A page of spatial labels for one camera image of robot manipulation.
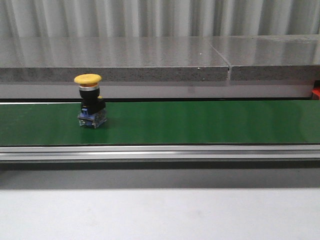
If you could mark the yellow mushroom button centre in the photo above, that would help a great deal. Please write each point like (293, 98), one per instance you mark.
(93, 107)

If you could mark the green conveyor belt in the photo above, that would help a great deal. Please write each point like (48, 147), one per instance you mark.
(165, 122)

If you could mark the grey granite slab right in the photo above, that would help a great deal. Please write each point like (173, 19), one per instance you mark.
(292, 58)

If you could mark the grey granite slab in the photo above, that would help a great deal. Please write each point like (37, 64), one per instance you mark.
(292, 58)
(116, 59)

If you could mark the grey granite slab left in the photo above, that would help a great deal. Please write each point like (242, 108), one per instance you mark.
(116, 59)

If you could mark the red plastic tray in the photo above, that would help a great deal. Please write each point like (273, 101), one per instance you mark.
(316, 93)

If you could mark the aluminium conveyor frame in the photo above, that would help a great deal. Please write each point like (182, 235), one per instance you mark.
(200, 156)

